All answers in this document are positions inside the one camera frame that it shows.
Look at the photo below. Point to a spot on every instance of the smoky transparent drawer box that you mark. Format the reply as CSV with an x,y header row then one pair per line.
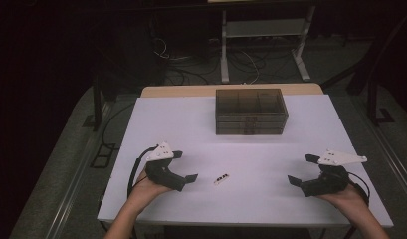
x,y
249,104

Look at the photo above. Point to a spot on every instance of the person's left hand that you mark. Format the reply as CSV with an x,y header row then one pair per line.
x,y
146,192

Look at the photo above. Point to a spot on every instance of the black metal stand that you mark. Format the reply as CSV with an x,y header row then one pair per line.
x,y
97,99
373,96

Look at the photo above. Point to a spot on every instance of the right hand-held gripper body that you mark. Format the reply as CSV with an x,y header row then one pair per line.
x,y
327,184

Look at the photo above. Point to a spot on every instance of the person's right hand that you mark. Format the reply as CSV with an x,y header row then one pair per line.
x,y
348,199

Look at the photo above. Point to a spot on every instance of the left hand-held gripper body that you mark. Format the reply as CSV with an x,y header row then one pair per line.
x,y
164,177

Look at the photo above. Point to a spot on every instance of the white metal stand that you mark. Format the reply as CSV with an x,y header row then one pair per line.
x,y
264,28

